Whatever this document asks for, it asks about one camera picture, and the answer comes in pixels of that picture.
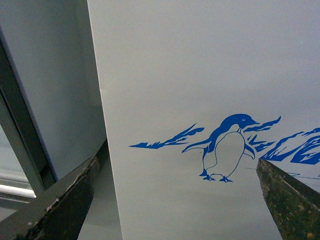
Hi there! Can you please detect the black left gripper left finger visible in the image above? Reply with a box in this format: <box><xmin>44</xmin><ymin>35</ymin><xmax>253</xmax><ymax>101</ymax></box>
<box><xmin>0</xmin><ymin>156</ymin><xmax>100</xmax><ymax>240</ymax></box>

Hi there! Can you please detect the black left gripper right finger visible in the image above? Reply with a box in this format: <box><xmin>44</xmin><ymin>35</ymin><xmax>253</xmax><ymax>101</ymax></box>
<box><xmin>256</xmin><ymin>159</ymin><xmax>320</xmax><ymax>240</ymax></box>

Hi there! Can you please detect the tall grey display fridge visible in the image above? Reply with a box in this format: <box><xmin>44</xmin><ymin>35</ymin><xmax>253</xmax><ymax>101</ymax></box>
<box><xmin>0</xmin><ymin>0</ymin><xmax>107</xmax><ymax>209</ymax></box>

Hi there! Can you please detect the white chest freezer blue rim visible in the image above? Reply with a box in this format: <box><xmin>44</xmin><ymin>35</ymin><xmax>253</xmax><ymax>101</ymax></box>
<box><xmin>88</xmin><ymin>0</ymin><xmax>320</xmax><ymax>240</ymax></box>

